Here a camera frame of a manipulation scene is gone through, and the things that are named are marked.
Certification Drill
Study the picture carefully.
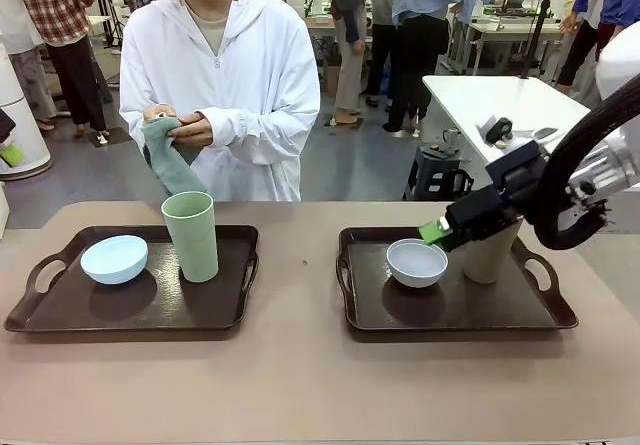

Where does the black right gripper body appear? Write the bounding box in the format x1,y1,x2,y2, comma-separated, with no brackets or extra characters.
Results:
442,188,526,254

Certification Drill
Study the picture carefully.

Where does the white grey bowl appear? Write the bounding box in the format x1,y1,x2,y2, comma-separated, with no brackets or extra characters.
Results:
385,237,450,289

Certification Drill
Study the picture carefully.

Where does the tall beige cup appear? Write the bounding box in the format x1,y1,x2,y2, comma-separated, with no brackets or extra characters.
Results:
462,214,524,285

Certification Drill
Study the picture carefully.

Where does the light blue bowl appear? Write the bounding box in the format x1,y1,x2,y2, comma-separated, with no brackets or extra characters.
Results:
79,234,150,286

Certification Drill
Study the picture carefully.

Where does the teal cloth mat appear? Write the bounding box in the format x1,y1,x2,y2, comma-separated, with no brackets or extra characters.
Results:
142,116,209,197

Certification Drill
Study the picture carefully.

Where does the tall pale green cup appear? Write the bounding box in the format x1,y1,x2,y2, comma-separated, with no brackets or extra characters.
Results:
160,190,220,283

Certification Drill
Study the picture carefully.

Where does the person's right forearm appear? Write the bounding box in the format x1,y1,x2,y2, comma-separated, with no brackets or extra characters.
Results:
119,104,151,141

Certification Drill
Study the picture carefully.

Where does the person's left forearm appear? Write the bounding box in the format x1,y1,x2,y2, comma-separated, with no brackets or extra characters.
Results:
202,99,321,154

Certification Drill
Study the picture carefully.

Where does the person's right hand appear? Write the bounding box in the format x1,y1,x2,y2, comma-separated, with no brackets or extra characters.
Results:
143,104,179,124

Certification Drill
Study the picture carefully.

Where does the person's left hand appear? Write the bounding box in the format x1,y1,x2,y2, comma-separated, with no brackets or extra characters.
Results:
172,110,214,149

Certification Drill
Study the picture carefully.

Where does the white rounded appliance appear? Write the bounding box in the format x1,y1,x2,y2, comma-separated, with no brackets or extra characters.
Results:
0,44,54,181

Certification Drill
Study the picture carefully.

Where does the black plastic stool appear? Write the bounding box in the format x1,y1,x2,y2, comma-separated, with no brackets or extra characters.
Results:
402,144,474,201

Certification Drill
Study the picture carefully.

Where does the small metal pot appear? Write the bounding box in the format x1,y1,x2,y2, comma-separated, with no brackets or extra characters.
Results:
442,127,464,159

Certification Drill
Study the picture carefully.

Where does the small black device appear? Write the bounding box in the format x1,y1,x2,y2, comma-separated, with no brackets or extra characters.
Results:
487,117,515,145

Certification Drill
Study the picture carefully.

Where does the bystander in white shirt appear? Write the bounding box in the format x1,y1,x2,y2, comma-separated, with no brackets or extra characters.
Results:
0,0,56,131

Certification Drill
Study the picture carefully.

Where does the white side table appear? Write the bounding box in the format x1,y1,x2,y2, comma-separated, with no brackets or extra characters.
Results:
422,74,594,191

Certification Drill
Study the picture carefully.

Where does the bystander in plaid shirt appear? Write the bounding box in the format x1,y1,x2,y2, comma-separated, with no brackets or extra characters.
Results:
12,0,109,139

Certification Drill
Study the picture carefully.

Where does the bystander in beige trousers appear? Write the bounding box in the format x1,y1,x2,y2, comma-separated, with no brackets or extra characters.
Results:
319,0,374,126

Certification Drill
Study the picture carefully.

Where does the black stand pole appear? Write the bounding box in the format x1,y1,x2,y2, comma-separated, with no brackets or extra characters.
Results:
519,0,561,81

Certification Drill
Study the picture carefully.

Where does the person in white hoodie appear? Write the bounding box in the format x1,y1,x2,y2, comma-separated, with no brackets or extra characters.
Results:
118,0,321,202

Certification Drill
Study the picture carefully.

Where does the black corrugated cable conduit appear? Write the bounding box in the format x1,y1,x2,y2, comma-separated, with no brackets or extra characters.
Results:
522,92,640,251

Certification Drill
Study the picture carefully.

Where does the dark blue wrist camera box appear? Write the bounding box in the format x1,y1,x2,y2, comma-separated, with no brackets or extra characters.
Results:
485,139,549,199

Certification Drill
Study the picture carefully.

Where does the dark brown handled tray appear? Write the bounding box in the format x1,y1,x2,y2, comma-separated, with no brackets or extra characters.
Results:
335,224,580,332
3,224,261,334

